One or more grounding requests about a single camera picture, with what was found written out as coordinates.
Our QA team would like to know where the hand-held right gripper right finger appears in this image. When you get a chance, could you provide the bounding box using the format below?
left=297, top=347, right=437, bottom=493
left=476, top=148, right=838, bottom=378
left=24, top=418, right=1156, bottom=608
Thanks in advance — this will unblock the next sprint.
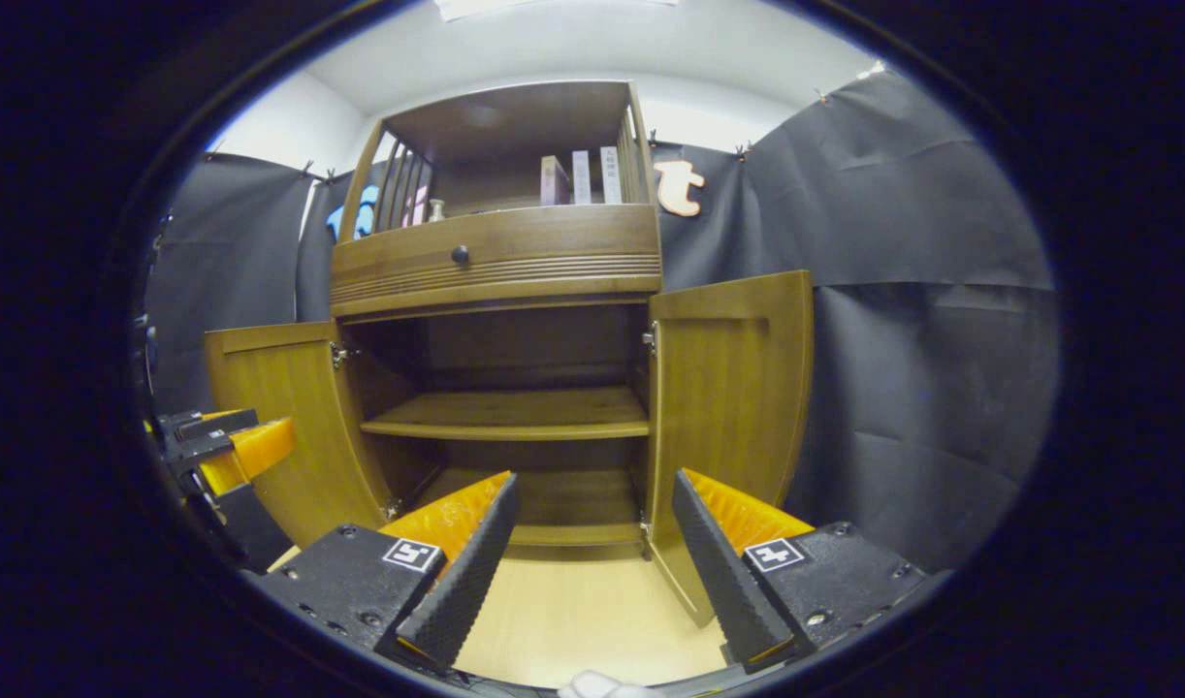
left=672, top=468, right=928, bottom=675

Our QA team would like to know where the black backdrop cloth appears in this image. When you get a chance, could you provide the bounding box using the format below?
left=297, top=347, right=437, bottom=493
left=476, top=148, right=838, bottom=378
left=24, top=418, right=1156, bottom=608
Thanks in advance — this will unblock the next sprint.
left=142, top=68, right=1061, bottom=573

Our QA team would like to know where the wooden shoe cabinet door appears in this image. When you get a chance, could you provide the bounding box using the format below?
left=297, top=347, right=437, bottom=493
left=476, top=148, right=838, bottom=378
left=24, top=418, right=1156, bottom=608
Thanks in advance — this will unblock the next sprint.
left=203, top=322, right=395, bottom=549
left=644, top=270, right=815, bottom=628

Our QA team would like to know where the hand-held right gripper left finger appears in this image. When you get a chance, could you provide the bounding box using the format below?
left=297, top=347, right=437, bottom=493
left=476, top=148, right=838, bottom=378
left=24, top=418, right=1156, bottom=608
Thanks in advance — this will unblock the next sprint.
left=253, top=471, right=522, bottom=672

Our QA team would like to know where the wooden double-door shoe cabinet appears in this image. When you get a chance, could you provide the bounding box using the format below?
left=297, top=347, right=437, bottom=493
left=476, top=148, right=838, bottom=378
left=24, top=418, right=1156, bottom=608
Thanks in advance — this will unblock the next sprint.
left=329, top=79, right=663, bottom=563

